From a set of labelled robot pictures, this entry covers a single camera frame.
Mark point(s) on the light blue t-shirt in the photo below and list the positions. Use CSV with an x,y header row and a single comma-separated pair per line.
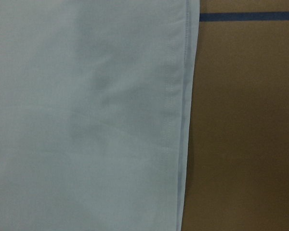
x,y
95,102

